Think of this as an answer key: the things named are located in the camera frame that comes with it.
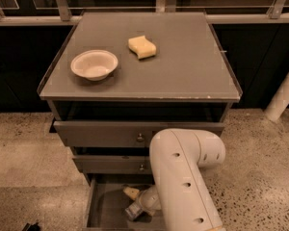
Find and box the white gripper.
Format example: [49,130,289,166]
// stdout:
[123,186,161,216]

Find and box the clear blue plastic bottle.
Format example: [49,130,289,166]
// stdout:
[124,201,144,221]

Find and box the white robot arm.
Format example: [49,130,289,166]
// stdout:
[124,129,226,231]

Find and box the grey bottom drawer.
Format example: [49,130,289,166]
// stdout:
[83,174,166,231]

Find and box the grey drawer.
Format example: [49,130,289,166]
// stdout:
[73,155,152,174]
[54,120,224,147]
[83,174,166,231]

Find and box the grey middle drawer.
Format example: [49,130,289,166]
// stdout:
[73,155,152,174]

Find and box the grey top drawer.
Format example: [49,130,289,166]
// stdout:
[54,120,224,147]

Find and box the grey drawer cabinet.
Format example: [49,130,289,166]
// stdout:
[37,11,243,231]

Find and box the black object on floor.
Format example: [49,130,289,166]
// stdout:
[22,222,40,231]

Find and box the white paper bowl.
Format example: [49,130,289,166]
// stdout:
[70,50,118,81]

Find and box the yellow sponge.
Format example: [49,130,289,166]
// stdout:
[128,36,157,60]

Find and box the white cylindrical post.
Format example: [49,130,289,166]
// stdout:
[265,72,289,121]

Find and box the metal railing frame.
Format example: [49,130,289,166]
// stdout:
[0,0,289,26]

